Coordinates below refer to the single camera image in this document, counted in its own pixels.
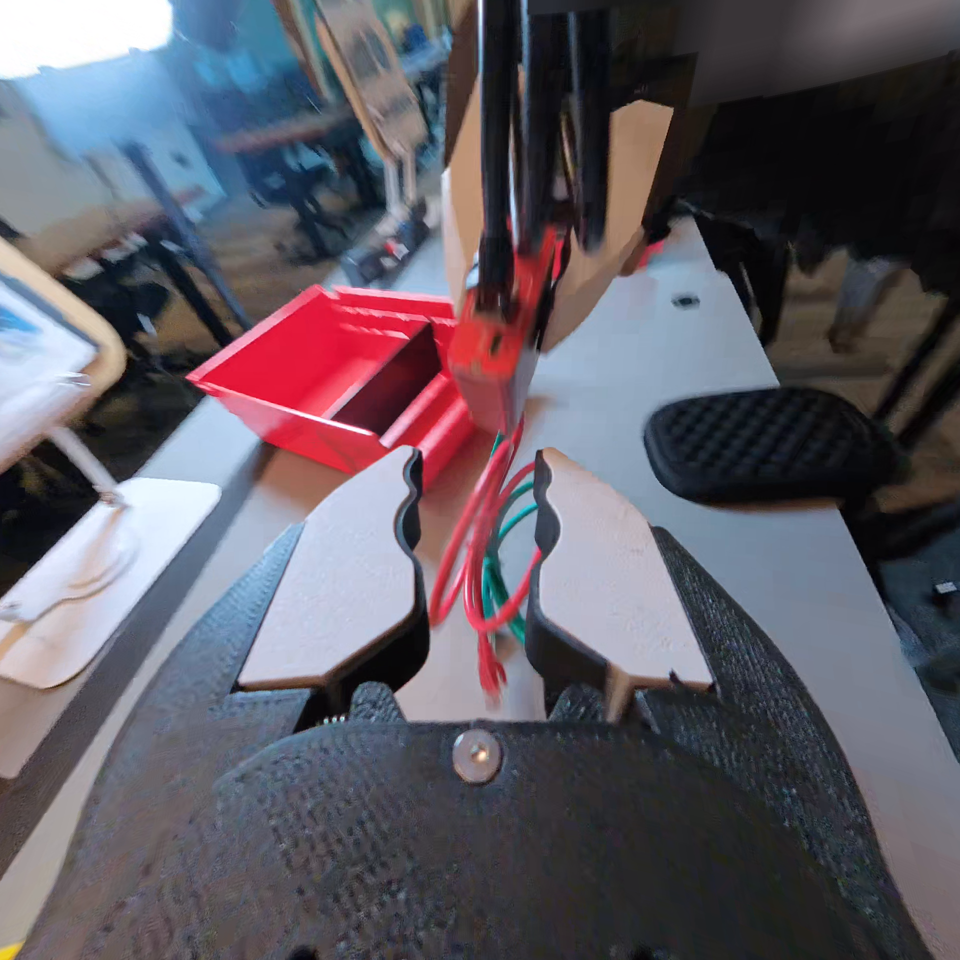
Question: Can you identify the red plastic bin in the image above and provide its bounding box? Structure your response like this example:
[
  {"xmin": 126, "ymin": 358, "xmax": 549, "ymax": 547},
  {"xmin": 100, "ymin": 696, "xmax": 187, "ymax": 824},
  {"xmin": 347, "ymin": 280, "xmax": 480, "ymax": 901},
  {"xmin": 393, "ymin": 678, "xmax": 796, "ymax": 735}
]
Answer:
[{"xmin": 186, "ymin": 283, "xmax": 477, "ymax": 489}]

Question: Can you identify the black ethernet cable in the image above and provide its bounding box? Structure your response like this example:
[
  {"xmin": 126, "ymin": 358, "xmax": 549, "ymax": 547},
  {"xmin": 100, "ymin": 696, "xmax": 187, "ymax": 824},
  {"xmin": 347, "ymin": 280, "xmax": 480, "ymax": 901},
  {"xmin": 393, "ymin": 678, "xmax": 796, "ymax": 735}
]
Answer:
[{"xmin": 474, "ymin": 0, "xmax": 612, "ymax": 301}]

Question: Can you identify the red ethernet splitter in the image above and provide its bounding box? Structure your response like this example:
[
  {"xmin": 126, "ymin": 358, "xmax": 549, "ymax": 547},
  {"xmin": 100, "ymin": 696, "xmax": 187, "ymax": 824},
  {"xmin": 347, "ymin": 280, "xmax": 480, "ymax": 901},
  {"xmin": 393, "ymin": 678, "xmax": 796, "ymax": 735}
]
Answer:
[{"xmin": 447, "ymin": 225, "xmax": 565, "ymax": 438}]

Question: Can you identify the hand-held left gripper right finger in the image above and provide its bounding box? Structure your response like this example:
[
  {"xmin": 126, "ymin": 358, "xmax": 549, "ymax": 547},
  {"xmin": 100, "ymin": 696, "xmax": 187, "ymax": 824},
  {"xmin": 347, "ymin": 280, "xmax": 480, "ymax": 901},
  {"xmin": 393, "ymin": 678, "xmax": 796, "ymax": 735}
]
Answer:
[{"xmin": 523, "ymin": 447, "xmax": 715, "ymax": 693}]

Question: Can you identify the black chair armrest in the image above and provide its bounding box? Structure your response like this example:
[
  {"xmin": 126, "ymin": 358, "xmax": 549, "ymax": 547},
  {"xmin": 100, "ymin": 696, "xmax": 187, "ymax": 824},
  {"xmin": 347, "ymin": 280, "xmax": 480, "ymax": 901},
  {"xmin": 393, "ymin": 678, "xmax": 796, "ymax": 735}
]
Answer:
[{"xmin": 642, "ymin": 386, "xmax": 906, "ymax": 513}]

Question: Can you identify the printed instruction sheet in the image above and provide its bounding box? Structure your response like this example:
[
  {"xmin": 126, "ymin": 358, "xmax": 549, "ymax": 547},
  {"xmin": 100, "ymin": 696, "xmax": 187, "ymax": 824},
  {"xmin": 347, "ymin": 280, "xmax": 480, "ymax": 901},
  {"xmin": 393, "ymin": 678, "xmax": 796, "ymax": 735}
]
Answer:
[{"xmin": 0, "ymin": 273, "xmax": 100, "ymax": 459}]

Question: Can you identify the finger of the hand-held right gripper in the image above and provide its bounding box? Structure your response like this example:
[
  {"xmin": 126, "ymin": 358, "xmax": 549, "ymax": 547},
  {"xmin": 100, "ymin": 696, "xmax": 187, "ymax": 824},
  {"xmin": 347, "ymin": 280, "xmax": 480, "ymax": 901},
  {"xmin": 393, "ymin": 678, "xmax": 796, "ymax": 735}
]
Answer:
[{"xmin": 441, "ymin": 96, "xmax": 676, "ymax": 355}]

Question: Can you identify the green ethernet cable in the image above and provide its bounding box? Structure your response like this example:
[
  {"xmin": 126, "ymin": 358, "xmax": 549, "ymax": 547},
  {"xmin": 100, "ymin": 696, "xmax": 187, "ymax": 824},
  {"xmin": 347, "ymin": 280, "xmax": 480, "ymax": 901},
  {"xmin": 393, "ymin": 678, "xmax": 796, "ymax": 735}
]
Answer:
[{"xmin": 480, "ymin": 480, "xmax": 541, "ymax": 646}]

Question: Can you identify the red ethernet cable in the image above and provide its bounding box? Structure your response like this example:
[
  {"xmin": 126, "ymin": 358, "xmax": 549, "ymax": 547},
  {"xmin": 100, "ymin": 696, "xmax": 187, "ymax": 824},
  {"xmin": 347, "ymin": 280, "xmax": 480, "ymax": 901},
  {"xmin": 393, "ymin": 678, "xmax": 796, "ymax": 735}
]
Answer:
[{"xmin": 429, "ymin": 420, "xmax": 545, "ymax": 705}]

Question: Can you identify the wooden clipboard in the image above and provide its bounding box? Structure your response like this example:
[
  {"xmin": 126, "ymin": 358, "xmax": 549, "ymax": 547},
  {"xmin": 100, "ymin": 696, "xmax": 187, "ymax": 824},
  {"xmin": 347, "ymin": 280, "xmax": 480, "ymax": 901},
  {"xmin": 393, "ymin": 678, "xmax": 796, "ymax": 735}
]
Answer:
[{"xmin": 0, "ymin": 238, "xmax": 129, "ymax": 475}]

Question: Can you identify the bright light panel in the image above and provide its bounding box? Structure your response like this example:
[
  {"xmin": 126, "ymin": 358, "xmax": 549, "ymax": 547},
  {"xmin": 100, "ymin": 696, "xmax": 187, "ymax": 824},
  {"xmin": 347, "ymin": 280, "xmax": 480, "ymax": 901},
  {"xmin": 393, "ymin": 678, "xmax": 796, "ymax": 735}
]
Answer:
[{"xmin": 0, "ymin": 0, "xmax": 175, "ymax": 80}]

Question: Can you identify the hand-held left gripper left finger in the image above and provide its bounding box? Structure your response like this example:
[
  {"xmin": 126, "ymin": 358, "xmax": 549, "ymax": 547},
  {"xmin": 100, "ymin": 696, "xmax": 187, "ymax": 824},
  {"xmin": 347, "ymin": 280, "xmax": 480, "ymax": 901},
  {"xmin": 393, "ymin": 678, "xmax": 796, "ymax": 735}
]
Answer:
[{"xmin": 237, "ymin": 446, "xmax": 434, "ymax": 691}]

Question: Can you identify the white document stand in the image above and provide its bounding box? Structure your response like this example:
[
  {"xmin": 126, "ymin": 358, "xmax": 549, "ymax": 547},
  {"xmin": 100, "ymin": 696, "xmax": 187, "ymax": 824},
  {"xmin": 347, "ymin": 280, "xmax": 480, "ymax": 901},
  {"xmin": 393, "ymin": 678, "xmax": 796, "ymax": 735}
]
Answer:
[{"xmin": 0, "ymin": 427, "xmax": 224, "ymax": 693}]

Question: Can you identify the black bin divider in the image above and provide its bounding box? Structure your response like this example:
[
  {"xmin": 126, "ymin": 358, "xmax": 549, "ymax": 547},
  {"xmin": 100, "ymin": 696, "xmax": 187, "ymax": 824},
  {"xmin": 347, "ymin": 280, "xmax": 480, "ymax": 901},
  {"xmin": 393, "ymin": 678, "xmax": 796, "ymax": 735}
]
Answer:
[{"xmin": 330, "ymin": 321, "xmax": 445, "ymax": 438}]

